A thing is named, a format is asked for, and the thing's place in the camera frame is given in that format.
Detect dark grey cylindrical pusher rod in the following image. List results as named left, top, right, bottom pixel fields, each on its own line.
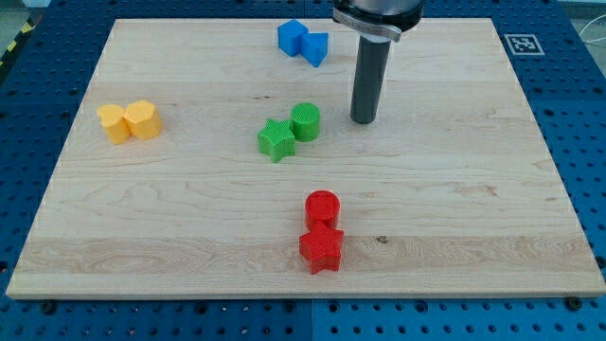
left=349, top=36, right=391, bottom=124

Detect blue triangle block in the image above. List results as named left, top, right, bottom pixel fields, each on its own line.
left=301, top=32, right=329, bottom=67

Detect white cable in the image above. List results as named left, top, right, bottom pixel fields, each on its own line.
left=578, top=13, right=606, bottom=46

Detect yellow heart block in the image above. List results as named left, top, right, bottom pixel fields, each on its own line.
left=97, top=104, right=131, bottom=144

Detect wooden board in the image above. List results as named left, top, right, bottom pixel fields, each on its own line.
left=7, top=18, right=605, bottom=299

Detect yellow hexagon block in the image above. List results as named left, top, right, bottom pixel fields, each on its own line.
left=123, top=99, right=162, bottom=140

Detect red cylinder block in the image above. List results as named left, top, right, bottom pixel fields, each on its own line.
left=304, top=189, right=341, bottom=230

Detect white fiducial marker tag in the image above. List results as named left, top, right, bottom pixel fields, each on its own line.
left=504, top=33, right=544, bottom=56

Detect green cylinder block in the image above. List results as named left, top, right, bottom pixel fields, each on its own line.
left=291, top=102, right=320, bottom=142

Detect green star block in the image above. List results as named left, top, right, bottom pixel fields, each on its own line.
left=258, top=118, right=295, bottom=163

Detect red star block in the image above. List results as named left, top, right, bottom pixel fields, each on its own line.
left=299, top=222, right=344, bottom=275

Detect blue cube block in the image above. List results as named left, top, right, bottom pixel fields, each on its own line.
left=277, top=19, right=309, bottom=57

